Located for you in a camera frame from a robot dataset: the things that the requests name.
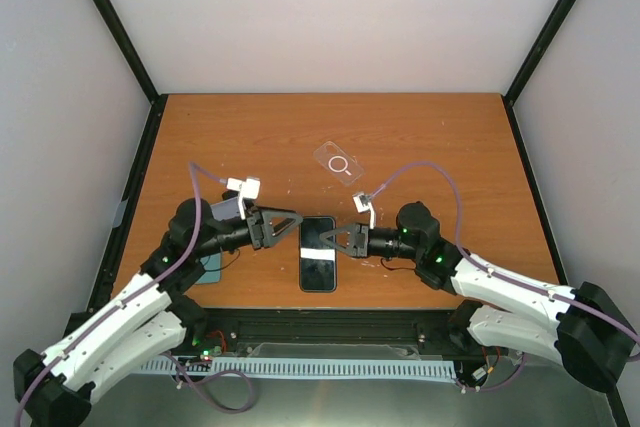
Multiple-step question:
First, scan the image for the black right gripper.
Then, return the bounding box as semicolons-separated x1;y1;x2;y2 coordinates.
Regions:
319;222;421;259

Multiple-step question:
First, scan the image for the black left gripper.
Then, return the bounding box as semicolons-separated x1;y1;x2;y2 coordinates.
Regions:
196;205;304;257

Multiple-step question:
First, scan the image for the black screen phone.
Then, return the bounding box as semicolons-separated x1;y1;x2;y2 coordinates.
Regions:
299;216;336;292

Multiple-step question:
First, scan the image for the black phone case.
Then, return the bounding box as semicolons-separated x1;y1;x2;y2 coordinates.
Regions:
298;215;338;294

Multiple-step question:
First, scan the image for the lavender phone case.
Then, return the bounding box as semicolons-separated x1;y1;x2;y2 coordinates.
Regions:
210;198;245;221

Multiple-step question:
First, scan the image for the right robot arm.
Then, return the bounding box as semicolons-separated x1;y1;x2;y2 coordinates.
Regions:
319;202;639;393

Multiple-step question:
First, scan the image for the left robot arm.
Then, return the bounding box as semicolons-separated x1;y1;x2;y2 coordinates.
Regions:
13;198;302;426

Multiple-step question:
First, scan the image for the teal phone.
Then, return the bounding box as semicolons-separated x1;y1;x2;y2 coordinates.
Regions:
195;254;222;285

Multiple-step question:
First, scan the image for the clear magsafe phone case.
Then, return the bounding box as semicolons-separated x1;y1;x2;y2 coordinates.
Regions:
313;141;364;186

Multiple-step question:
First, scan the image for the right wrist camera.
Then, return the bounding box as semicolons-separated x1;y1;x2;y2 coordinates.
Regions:
352;192;376;229

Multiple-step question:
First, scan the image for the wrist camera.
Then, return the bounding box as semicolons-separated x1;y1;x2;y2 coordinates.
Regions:
352;192;376;229
226;177;261;220

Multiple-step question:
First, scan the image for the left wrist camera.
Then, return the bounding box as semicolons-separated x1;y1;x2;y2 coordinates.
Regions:
226;177;261;220

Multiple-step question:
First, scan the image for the black aluminium frame rail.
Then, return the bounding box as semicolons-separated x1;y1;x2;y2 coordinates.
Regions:
69;307;599;363

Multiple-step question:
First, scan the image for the light blue cable duct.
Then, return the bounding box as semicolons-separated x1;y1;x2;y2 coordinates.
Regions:
137;356;459;381

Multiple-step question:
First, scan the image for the metal base plate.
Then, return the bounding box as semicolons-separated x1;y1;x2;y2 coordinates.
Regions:
79;356;628;426

